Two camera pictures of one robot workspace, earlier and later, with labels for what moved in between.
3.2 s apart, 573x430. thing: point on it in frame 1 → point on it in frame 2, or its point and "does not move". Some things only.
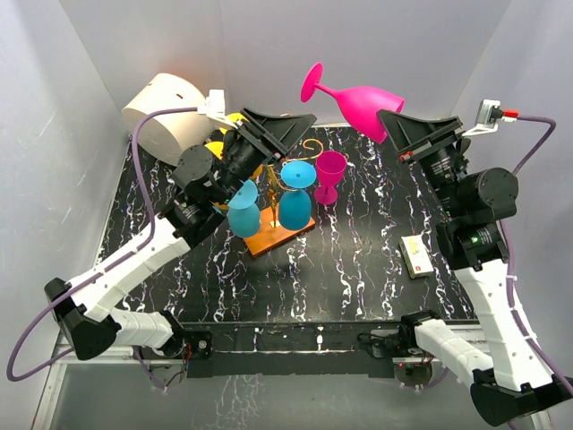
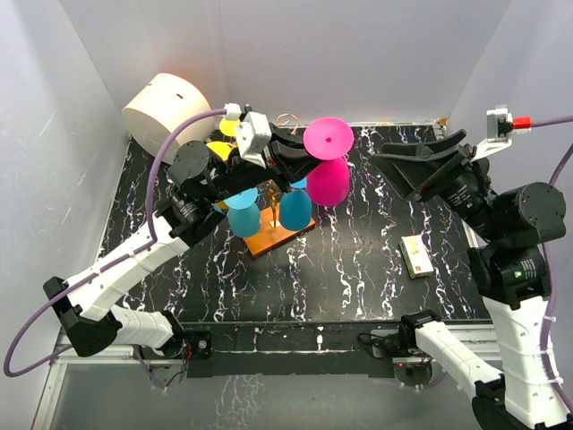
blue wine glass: [243, 213] does not move
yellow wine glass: [216, 147] does not move
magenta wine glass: [358, 105] → [327, 141]
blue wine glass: [295, 202] does not move
